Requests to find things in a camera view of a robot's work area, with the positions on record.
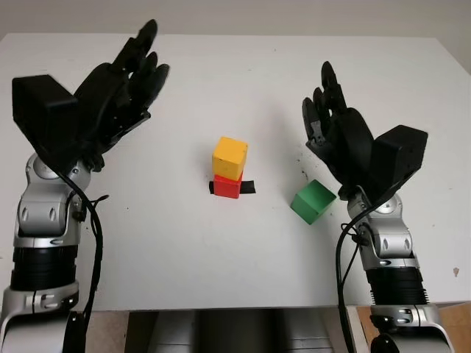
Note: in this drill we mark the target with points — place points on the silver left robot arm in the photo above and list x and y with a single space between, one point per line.
40 217

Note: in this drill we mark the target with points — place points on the green wooden block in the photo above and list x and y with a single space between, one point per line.
311 202

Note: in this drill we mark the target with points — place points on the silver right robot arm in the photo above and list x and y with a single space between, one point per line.
390 242

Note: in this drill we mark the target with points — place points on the white table leg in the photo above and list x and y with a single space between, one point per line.
355 323

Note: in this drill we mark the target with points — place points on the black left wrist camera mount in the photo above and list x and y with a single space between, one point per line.
40 110

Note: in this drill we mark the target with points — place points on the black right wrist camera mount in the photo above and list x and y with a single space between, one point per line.
401 154

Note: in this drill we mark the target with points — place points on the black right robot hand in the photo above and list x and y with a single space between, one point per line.
349 147

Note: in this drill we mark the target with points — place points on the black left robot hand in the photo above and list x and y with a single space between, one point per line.
106 103

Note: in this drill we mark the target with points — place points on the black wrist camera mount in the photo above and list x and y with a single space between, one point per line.
40 110
401 154

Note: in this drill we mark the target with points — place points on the red wooden block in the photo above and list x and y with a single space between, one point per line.
226 187

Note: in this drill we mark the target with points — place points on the yellow wooden block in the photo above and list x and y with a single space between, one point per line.
228 156

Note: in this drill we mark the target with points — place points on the black tape strip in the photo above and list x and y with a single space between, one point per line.
248 187

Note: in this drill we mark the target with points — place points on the dark grey robot torso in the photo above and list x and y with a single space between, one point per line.
235 331

